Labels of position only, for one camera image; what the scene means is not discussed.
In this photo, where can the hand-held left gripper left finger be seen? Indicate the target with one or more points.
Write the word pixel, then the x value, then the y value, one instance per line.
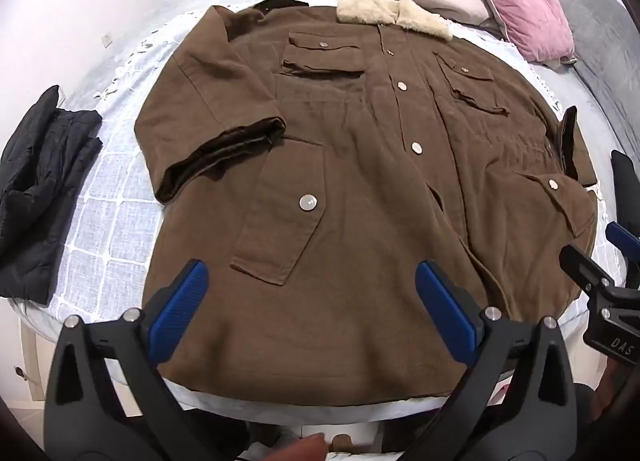
pixel 182 301

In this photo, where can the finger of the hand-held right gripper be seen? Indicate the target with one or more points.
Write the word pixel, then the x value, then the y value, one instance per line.
pixel 627 241
pixel 582 268

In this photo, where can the grey quilted pillow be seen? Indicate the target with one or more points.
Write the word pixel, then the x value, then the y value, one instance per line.
pixel 595 31

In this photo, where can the black quilted jacket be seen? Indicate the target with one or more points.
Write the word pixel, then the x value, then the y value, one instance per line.
pixel 40 181

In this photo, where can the pink velvet pillow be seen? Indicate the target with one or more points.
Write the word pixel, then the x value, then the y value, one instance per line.
pixel 530 16

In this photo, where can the brown coat with fur collar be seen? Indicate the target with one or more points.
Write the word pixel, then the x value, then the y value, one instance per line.
pixel 350 191

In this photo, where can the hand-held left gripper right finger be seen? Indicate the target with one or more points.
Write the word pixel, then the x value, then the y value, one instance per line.
pixel 442 306

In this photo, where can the person's left hand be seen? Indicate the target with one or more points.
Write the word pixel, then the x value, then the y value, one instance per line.
pixel 300 448

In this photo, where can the white wall socket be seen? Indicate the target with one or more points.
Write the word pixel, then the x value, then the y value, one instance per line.
pixel 106 39

